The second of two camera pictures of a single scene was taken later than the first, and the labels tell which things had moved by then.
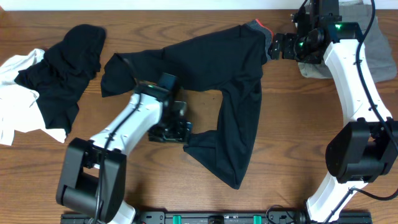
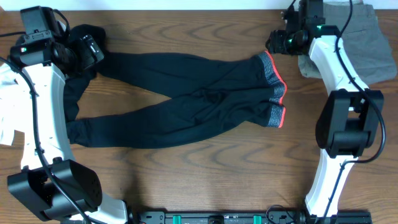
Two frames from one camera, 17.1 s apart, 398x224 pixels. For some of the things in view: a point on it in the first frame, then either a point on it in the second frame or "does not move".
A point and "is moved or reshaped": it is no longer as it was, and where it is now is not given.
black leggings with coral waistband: (230, 62) is moved or reshaped
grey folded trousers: (379, 59) does not move
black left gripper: (184, 132) to (87, 60)
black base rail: (216, 217) does not move
